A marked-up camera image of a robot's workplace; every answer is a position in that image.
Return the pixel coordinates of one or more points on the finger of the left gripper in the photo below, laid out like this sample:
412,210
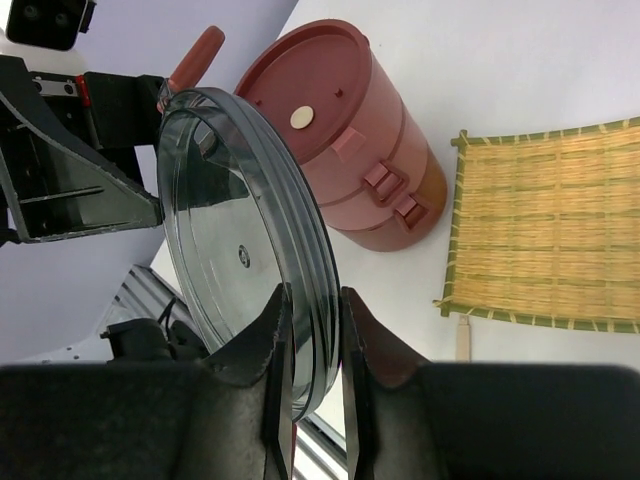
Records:
56,187

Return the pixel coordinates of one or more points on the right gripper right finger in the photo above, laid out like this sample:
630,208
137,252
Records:
410,418

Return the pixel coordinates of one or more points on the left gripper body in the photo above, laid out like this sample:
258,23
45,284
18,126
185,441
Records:
109,112

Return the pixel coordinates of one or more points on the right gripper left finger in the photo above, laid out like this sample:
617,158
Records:
228,416

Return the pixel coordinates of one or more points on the bamboo woven tray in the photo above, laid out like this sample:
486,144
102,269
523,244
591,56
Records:
545,229

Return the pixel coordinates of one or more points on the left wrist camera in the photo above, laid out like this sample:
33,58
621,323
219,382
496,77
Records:
44,33

